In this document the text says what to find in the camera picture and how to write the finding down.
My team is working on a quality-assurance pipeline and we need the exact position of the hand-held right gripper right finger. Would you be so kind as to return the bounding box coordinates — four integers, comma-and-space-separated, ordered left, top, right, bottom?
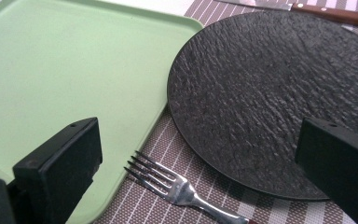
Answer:
295, 117, 358, 224

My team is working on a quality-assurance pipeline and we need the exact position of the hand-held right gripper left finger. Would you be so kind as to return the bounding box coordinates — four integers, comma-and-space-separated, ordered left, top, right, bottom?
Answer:
7, 117, 103, 224

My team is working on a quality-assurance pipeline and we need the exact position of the silver metal fork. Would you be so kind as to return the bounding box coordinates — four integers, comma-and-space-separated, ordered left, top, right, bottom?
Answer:
123, 150, 259, 224

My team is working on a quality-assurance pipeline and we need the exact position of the black textured round plate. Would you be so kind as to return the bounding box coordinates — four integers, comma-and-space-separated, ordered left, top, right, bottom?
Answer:
167, 11, 358, 202

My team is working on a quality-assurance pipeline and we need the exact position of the light green plastic tray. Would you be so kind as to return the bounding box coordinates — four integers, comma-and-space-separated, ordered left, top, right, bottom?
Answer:
0, 0, 204, 224

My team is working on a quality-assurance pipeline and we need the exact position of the brown striped placemat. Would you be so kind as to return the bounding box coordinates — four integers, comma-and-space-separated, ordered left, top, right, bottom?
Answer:
91, 0, 358, 224

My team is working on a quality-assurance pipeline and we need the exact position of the wooden-handled knife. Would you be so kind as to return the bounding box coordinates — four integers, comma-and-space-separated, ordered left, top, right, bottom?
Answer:
213, 0, 358, 30

